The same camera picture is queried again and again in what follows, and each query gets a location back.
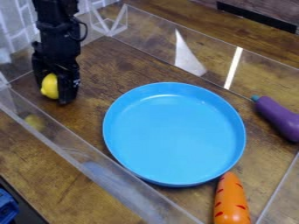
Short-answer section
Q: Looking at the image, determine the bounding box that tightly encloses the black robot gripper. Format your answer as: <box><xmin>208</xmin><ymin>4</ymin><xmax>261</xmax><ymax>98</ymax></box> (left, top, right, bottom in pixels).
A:
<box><xmin>31</xmin><ymin>20</ymin><xmax>81</xmax><ymax>104</ymax></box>

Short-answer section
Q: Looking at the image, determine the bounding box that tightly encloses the blue plastic object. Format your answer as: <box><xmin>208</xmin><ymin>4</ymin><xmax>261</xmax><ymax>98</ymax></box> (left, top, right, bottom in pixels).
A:
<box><xmin>0</xmin><ymin>188</ymin><xmax>18</xmax><ymax>224</ymax></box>

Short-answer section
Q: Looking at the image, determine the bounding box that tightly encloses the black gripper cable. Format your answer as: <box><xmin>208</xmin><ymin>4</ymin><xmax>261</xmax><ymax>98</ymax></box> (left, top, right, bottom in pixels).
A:
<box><xmin>69</xmin><ymin>17</ymin><xmax>89</xmax><ymax>42</ymax></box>

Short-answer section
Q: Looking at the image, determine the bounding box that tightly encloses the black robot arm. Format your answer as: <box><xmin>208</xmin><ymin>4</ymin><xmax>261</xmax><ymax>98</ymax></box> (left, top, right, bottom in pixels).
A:
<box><xmin>31</xmin><ymin>0</ymin><xmax>86</xmax><ymax>104</ymax></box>

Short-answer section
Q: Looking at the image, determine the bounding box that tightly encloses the orange toy carrot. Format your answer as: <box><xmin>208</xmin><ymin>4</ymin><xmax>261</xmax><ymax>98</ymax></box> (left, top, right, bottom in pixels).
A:
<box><xmin>213</xmin><ymin>171</ymin><xmax>250</xmax><ymax>224</ymax></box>

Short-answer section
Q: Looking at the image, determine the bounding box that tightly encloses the yellow lemon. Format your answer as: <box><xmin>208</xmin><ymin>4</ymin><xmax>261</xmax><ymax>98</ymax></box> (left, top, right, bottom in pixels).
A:
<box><xmin>41</xmin><ymin>73</ymin><xmax>58</xmax><ymax>100</ymax></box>

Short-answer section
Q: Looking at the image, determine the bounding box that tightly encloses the blue round tray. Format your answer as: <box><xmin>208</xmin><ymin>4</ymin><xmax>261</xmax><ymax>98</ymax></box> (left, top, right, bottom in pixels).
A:
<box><xmin>102</xmin><ymin>82</ymin><xmax>246</xmax><ymax>187</ymax></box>

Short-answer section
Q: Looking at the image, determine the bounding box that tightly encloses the purple toy eggplant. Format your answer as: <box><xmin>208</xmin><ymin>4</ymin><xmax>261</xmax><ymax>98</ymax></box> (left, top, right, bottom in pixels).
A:
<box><xmin>250</xmin><ymin>95</ymin><xmax>299</xmax><ymax>143</ymax></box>

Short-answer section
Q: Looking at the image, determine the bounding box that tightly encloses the clear acrylic enclosure wall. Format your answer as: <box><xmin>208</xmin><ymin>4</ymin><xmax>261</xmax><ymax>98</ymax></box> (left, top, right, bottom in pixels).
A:
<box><xmin>0</xmin><ymin>0</ymin><xmax>299</xmax><ymax>224</ymax></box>

